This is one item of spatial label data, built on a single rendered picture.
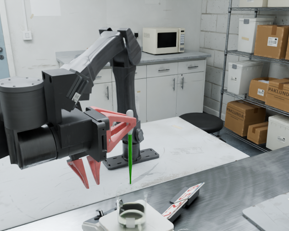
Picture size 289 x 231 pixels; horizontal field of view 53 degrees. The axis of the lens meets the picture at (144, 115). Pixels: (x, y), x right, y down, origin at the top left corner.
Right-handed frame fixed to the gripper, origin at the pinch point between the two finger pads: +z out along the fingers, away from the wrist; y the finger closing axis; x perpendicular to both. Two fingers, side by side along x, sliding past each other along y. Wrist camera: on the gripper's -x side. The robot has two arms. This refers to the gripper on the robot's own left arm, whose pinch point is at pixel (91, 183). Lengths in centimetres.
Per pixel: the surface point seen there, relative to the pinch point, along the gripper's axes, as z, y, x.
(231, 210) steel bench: 19.5, 32.4, -5.6
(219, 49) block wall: -83, 268, 202
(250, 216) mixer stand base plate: 21.2, 33.6, -10.5
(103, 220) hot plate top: 7.5, -1.7, -6.4
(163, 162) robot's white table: 4.2, 32.9, 21.7
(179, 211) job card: 14.4, 19.0, -2.1
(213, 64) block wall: -69, 267, 220
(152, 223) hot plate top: 11.1, 6.2, -11.8
